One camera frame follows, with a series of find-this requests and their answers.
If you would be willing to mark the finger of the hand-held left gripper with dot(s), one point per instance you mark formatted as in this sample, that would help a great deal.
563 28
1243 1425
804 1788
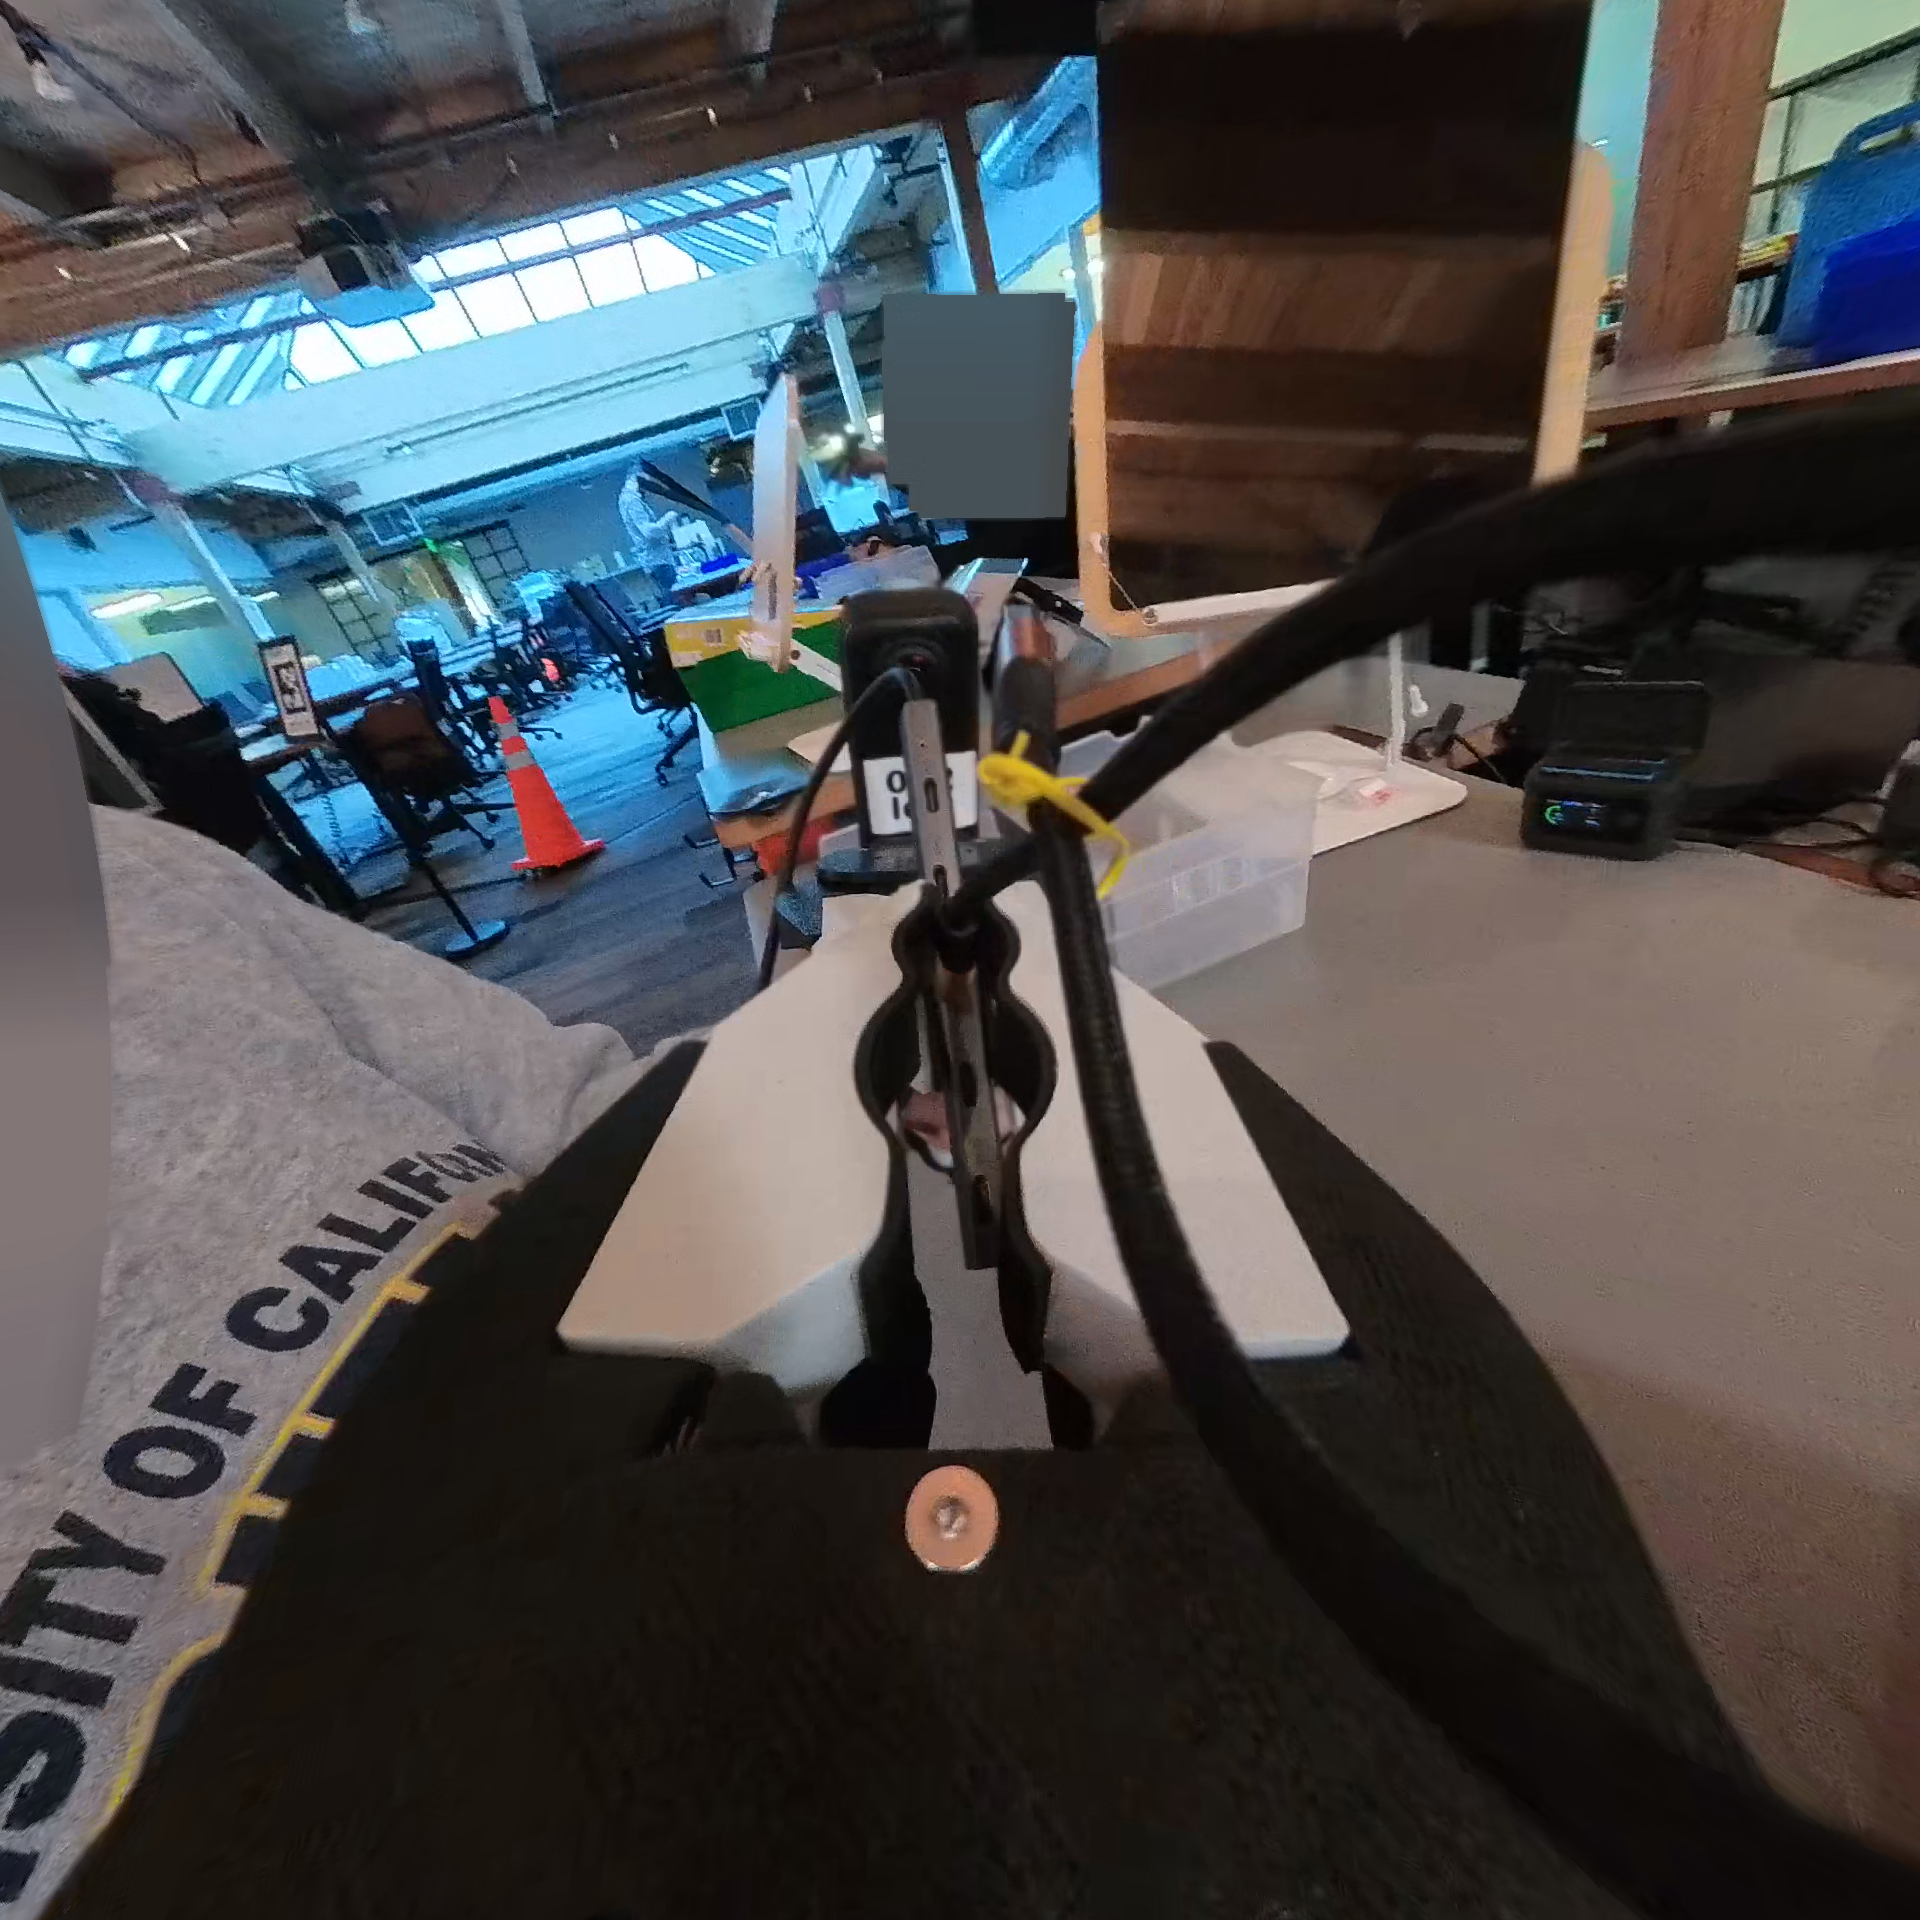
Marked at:
848 917

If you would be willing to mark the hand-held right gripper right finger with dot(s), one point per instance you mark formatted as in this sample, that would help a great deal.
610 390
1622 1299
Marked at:
1259 1260

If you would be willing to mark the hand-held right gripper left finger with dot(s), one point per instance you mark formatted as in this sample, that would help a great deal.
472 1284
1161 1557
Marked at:
735 1200

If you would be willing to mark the grey usb hub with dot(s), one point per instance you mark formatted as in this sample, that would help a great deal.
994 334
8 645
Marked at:
930 796

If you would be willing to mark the clear plastic bin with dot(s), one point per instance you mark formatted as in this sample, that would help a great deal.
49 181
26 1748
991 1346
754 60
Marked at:
1201 884

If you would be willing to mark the yellow green cardboard box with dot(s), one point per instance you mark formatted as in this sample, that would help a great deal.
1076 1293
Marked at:
735 660

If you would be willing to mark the yellow zip tie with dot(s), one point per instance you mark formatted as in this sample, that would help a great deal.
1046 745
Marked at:
1050 786

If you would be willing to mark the black office chair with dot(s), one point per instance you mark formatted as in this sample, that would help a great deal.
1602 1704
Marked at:
638 660
404 763

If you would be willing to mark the orange traffic cone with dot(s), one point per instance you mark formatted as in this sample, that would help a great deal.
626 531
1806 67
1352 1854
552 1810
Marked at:
539 819

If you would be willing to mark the white rounded tray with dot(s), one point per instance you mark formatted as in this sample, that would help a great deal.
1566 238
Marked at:
1395 796

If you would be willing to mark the black power station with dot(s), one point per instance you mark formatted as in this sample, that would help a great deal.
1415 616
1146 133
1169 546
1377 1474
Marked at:
1604 819

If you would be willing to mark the small printed tag sign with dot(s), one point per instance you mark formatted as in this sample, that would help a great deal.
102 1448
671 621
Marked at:
288 690

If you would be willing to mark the wood-framed dark screen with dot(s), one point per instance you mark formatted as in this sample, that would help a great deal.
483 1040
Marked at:
1320 299

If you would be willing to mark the ceiling projector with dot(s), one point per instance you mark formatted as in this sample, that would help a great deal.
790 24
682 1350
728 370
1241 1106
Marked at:
352 264

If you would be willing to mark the wooden desk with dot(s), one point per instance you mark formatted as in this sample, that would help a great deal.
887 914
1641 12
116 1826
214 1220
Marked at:
1724 381

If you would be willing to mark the blue plastic bin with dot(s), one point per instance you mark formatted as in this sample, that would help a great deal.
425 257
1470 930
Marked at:
1874 299

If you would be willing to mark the light blue crate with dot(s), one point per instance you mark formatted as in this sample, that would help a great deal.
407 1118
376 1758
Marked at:
1860 164

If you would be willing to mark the wooden post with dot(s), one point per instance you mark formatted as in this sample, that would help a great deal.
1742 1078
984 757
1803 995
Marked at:
1694 181

